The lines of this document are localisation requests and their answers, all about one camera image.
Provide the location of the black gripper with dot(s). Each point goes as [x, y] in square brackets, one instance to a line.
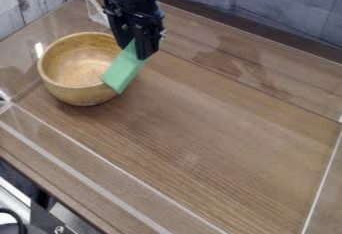
[137, 18]

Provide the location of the black metal bracket with screw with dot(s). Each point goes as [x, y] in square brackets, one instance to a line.
[45, 223]

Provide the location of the green rectangular block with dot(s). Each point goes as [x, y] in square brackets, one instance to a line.
[124, 69]

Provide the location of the wooden bowl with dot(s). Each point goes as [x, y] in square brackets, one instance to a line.
[72, 67]

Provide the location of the clear acrylic corner bracket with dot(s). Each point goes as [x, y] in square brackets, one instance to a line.
[96, 13]

